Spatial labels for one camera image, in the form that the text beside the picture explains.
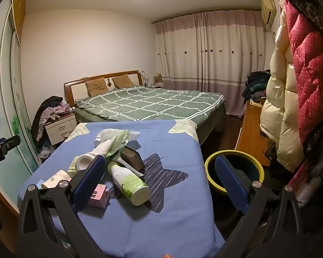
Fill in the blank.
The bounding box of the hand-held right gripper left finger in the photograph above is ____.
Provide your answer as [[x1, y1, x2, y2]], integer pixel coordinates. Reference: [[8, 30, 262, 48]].
[[17, 154, 109, 258]]

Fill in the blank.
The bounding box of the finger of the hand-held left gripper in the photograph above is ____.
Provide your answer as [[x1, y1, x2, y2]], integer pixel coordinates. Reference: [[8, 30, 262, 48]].
[[0, 135, 21, 167]]

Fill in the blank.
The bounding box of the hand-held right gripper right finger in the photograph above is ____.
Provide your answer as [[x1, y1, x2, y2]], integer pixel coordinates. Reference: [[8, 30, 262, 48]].
[[215, 156, 305, 258]]

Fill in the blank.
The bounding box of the small white capped bottle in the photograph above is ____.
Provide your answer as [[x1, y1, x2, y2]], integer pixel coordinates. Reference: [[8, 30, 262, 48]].
[[75, 137, 116, 176]]

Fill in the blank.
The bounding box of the white green paper box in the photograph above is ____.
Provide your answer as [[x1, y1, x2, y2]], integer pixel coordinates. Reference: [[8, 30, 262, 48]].
[[68, 156, 80, 178]]

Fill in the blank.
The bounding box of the pink strawberry milk carton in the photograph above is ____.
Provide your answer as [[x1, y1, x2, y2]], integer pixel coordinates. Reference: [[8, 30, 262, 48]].
[[88, 184, 110, 209]]

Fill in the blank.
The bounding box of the yellow-rimmed dark bin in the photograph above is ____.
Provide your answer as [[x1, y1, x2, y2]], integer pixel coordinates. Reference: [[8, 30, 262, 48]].
[[205, 150, 265, 196]]

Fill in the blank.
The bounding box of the white green yogurt bottle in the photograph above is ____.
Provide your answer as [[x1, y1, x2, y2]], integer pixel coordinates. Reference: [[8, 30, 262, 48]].
[[107, 161, 151, 207]]

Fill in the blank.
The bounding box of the crushed clear plastic bottle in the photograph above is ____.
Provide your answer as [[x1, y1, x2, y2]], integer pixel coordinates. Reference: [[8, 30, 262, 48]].
[[106, 129, 131, 158]]

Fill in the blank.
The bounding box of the white plastic bag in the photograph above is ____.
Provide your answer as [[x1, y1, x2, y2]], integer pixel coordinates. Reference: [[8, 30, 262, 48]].
[[95, 128, 141, 146]]

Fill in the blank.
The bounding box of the brown plastic tray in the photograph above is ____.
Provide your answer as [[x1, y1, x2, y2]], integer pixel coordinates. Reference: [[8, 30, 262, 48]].
[[120, 146, 146, 175]]

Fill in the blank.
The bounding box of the wardrobe sliding door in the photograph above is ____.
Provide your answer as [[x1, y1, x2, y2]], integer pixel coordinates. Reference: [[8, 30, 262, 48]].
[[0, 0, 43, 175]]

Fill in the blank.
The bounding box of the clothes pile on nightstand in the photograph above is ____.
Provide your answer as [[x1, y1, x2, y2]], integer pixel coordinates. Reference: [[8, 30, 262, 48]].
[[30, 96, 76, 149]]

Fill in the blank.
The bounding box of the white nightstand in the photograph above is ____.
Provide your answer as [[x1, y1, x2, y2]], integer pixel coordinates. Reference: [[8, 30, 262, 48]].
[[44, 112, 78, 146]]

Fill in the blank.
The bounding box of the orange wooden cabinet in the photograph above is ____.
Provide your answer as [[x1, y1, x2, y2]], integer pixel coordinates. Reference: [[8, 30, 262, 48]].
[[235, 99, 271, 167]]

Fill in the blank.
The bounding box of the cream down jacket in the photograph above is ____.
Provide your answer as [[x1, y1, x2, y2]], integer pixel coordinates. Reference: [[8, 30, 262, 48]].
[[259, 24, 303, 173]]

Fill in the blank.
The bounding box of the wooden headboard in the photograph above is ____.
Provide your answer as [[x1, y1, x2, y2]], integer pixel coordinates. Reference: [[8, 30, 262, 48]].
[[64, 70, 144, 105]]

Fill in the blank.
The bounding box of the brown pillow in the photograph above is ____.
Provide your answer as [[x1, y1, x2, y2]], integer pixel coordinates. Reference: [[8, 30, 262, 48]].
[[85, 77, 109, 96], [112, 74, 136, 89]]

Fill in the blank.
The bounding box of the bed with green checked bedding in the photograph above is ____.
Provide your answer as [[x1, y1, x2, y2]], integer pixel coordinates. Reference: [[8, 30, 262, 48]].
[[75, 85, 227, 146]]

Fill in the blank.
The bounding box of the dark clothes pile on cabinet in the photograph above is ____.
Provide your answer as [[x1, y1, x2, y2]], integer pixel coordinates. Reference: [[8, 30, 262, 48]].
[[242, 70, 271, 105]]

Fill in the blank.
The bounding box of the pink white curtain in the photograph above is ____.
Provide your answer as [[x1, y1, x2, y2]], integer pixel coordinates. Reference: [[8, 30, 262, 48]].
[[154, 9, 267, 117]]

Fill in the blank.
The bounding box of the red quilted jacket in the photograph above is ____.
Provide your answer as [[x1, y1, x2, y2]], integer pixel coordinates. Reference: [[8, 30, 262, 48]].
[[280, 0, 323, 146]]

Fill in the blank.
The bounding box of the dark patterned garment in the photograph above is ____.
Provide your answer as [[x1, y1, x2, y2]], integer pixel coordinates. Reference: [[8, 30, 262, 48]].
[[287, 0, 323, 42]]

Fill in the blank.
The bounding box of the wall air conditioner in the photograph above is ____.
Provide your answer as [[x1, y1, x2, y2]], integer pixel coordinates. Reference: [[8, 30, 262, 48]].
[[261, 0, 277, 25]]

